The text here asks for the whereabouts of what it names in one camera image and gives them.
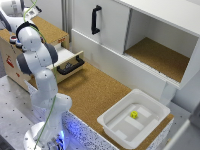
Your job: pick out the white sliding door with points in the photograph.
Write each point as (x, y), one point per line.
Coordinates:
(111, 23)

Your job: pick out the white cabinet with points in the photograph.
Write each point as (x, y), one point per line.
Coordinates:
(156, 11)

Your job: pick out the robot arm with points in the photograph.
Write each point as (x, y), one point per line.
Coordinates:
(44, 83)

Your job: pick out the blue button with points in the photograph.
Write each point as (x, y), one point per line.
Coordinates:
(19, 44)

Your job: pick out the yellow block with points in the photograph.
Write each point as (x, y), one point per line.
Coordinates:
(134, 114)

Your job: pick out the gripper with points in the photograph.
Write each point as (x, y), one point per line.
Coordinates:
(33, 12)

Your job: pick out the wooden drawer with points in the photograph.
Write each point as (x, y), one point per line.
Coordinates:
(61, 77)

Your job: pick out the wooden drawer box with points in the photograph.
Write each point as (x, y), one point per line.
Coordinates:
(50, 30)

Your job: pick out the red button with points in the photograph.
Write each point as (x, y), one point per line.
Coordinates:
(13, 39)

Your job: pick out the white plastic box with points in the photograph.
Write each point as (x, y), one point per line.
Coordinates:
(146, 131)

